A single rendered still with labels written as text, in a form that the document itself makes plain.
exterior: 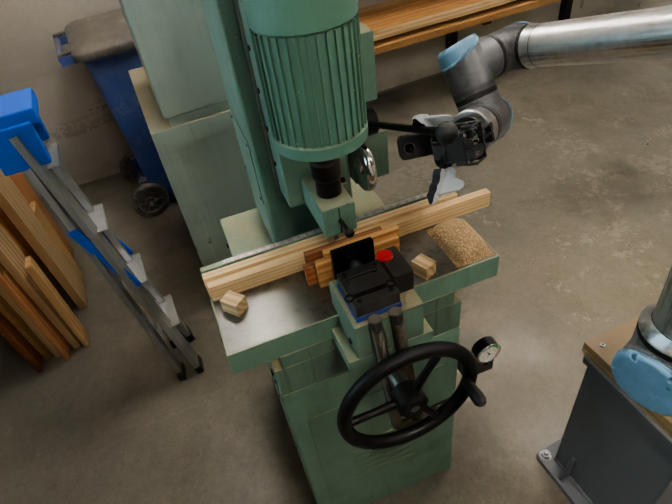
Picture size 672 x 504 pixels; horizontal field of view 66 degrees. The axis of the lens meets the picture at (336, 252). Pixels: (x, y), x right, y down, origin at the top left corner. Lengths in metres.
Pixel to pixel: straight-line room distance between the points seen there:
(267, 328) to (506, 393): 1.17
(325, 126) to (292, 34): 0.16
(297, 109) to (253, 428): 1.37
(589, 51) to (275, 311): 0.77
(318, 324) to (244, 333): 0.15
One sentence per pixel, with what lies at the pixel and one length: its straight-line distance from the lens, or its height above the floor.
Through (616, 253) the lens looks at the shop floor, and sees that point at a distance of 2.62.
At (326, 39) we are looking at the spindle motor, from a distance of 0.83.
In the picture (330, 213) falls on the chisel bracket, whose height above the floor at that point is 1.06.
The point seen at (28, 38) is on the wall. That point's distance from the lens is 3.30.
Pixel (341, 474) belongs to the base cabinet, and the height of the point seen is 0.27.
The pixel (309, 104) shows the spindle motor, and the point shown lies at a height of 1.31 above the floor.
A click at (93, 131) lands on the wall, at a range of 3.47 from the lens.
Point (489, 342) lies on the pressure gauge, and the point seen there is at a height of 0.69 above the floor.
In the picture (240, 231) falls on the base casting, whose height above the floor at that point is 0.80.
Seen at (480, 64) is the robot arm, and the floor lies 1.23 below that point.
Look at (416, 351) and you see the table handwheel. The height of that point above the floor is 0.95.
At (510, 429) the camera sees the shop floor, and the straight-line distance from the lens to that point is 1.95.
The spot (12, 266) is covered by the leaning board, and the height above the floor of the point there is 0.50.
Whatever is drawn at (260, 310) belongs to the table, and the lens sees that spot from 1.09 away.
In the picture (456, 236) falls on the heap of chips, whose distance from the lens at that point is 1.15.
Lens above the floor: 1.68
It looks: 42 degrees down
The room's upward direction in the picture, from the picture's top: 9 degrees counter-clockwise
